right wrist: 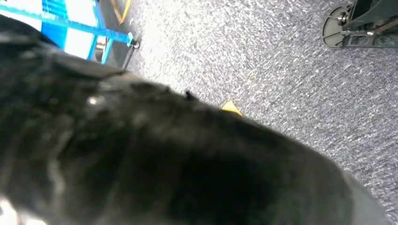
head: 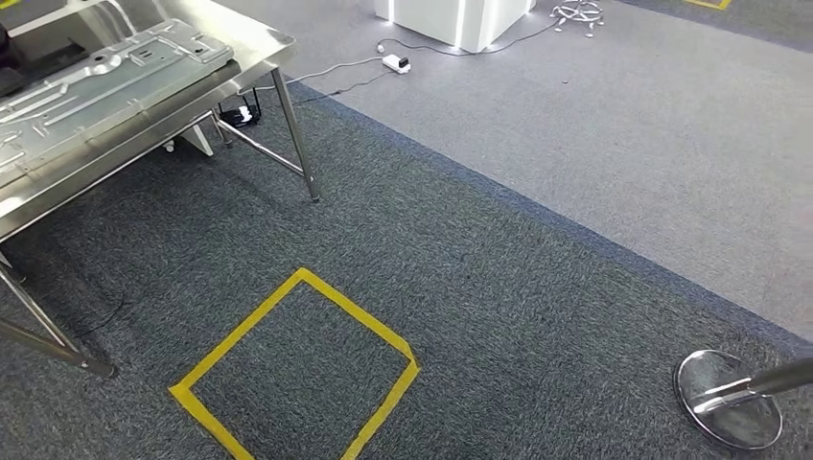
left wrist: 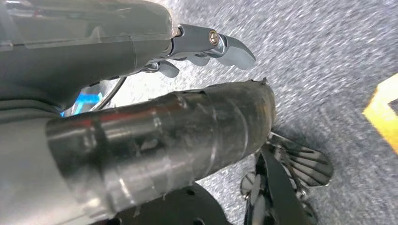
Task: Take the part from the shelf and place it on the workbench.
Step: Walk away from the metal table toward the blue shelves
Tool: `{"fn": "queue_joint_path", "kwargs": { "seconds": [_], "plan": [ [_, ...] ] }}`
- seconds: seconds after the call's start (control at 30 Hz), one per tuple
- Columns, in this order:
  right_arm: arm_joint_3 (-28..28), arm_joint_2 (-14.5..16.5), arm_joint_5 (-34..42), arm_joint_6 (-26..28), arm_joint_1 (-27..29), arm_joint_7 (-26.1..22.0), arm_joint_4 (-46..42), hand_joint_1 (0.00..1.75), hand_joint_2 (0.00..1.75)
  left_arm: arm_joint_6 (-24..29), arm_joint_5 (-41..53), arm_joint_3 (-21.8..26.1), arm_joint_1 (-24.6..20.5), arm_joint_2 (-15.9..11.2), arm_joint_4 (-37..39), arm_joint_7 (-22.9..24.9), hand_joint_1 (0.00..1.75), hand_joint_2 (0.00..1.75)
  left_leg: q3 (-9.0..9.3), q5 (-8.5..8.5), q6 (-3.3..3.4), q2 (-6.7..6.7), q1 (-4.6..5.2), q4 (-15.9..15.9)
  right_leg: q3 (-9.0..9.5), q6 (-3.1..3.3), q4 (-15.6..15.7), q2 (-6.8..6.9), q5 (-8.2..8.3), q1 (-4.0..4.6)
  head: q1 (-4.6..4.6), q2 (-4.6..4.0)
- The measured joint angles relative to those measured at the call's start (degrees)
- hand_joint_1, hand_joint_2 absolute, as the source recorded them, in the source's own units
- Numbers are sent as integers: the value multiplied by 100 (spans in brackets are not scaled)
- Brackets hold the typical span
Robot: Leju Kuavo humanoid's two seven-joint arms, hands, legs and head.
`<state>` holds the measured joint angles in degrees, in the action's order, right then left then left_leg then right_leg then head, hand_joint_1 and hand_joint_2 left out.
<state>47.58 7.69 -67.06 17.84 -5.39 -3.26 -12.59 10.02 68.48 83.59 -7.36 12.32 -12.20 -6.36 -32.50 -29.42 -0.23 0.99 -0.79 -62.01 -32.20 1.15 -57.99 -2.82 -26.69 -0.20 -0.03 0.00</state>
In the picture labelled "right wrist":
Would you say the yellow floor tape square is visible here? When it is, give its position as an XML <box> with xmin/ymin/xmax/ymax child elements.
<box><xmin>221</xmin><ymin>100</ymin><xmax>244</xmax><ymax>118</ymax></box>

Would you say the translucent white plastic bin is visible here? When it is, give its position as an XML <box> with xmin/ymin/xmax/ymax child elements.
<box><xmin>63</xmin><ymin>0</ymin><xmax>108</xmax><ymax>61</ymax></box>

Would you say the blue steel rack on casters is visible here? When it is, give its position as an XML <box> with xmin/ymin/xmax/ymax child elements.
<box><xmin>0</xmin><ymin>0</ymin><xmax>140</xmax><ymax>66</ymax></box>

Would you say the blue plastic bin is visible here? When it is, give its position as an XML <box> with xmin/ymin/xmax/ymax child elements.
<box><xmin>41</xmin><ymin>0</ymin><xmax>69</xmax><ymax>50</ymax></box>

